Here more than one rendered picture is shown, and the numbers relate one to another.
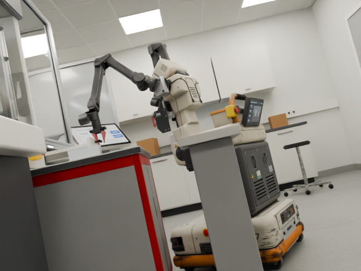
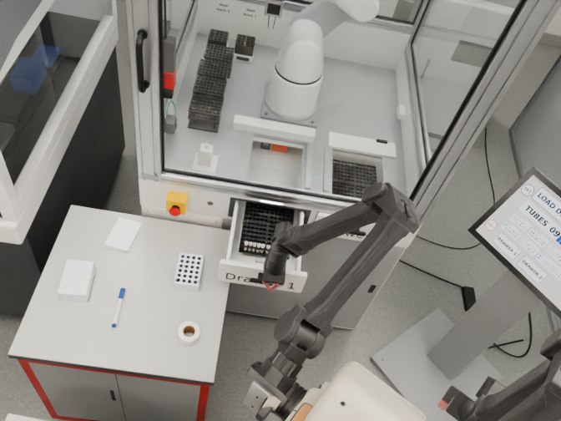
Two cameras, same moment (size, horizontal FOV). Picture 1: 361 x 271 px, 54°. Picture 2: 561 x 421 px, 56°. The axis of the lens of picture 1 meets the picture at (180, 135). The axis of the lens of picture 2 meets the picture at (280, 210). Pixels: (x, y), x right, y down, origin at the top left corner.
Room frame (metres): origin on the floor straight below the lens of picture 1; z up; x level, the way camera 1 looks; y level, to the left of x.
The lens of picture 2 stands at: (2.10, -0.38, 2.37)
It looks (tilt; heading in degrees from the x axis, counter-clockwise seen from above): 51 degrees down; 85
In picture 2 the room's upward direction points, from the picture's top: 15 degrees clockwise
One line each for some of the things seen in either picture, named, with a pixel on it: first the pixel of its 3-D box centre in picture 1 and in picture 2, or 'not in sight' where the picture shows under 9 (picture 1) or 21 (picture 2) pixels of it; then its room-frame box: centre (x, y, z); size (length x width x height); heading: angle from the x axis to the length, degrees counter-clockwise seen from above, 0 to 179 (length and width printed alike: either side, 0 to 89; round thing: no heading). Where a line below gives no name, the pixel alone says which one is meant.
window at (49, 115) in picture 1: (34, 67); (315, 80); (2.21, 0.82, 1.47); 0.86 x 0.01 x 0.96; 2
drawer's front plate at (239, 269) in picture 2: (94, 147); (261, 276); (2.18, 0.54, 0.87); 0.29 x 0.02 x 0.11; 2
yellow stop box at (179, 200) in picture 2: (35, 152); (177, 203); (1.84, 0.77, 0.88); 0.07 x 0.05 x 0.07; 2
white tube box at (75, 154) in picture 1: (84, 154); (77, 281); (1.59, 0.44, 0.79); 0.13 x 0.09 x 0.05; 97
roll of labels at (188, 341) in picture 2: not in sight; (189, 333); (1.98, 0.33, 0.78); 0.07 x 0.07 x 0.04
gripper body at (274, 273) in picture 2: (96, 126); (275, 264); (2.21, 0.51, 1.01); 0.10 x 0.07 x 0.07; 94
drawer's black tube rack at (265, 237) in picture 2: not in sight; (266, 229); (2.17, 0.74, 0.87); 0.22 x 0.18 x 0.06; 92
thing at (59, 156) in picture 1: (62, 156); (266, 227); (2.17, 0.74, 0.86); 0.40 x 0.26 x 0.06; 92
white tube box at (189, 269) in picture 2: not in sight; (189, 271); (1.93, 0.56, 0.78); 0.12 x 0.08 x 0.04; 94
